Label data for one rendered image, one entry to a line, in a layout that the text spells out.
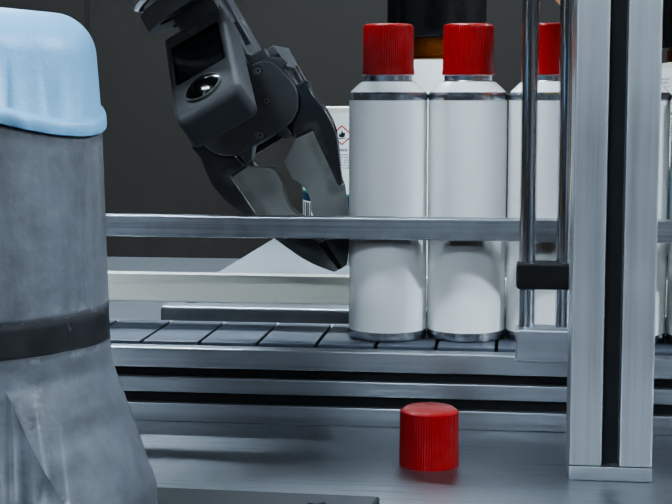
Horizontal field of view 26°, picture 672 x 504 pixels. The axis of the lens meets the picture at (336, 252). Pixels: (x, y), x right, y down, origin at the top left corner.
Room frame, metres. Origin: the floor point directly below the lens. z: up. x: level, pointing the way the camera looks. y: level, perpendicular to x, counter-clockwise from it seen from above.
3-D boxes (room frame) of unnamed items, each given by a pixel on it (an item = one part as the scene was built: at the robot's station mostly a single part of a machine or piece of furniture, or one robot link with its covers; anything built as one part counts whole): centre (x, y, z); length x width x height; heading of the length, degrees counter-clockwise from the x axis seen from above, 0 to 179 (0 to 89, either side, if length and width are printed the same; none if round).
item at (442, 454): (0.81, -0.05, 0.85); 0.03 x 0.03 x 0.03
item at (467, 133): (0.95, -0.09, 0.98); 0.05 x 0.05 x 0.20
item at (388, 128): (0.96, -0.03, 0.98); 0.05 x 0.05 x 0.20
